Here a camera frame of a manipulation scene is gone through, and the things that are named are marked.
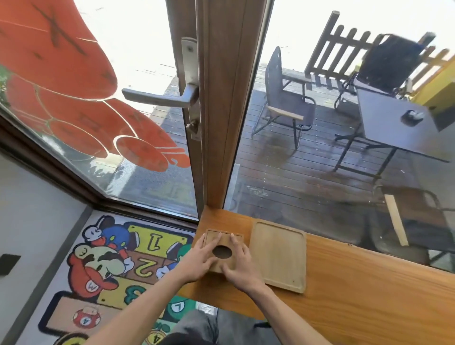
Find person's right hand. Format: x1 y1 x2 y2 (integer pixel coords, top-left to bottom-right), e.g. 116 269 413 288
221 233 267 296

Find person's left hand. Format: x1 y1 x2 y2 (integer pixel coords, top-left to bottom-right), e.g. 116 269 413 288
170 233 223 285

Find wooden tray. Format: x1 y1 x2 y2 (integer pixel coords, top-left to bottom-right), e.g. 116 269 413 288
248 220 308 295

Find wooden tissue box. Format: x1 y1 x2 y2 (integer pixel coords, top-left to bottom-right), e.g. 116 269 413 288
202 229 246 274

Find person's right forearm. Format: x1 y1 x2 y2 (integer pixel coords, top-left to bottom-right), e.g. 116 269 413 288
248 284 331 345

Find person's left forearm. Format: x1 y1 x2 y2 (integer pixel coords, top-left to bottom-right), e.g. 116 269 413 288
85 272 191 345

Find person's grey trousers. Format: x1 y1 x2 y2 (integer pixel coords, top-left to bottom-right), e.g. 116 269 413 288
170 309 219 345

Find grey door mat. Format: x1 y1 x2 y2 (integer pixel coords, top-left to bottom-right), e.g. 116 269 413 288
106 156 242 216

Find cartoon floor mat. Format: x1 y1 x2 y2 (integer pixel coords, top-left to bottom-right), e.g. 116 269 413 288
16 210 218 345

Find brown folding chair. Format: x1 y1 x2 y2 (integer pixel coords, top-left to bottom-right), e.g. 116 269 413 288
366 184 455 271

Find grey folding chair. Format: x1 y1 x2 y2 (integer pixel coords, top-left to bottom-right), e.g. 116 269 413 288
252 46 317 150

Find dark square outdoor table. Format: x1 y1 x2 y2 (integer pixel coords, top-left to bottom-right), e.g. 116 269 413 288
334 89 450 182

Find black ashtray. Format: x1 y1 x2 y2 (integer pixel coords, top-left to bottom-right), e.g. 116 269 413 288
400 110 426 127

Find wooden picket fence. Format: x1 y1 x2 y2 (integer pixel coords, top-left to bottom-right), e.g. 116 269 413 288
304 10 455 93

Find red window sticker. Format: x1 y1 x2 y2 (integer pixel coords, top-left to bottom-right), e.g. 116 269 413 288
0 0 191 173

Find black folding chair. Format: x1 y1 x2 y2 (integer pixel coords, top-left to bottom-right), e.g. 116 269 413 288
334 32 436 111

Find metal door handle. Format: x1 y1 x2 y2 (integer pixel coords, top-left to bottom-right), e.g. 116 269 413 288
122 37 201 142

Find wooden door frame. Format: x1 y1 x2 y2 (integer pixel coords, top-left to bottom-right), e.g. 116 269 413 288
165 0 274 218

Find black wall socket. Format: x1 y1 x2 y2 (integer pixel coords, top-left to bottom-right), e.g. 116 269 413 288
0 254 21 276

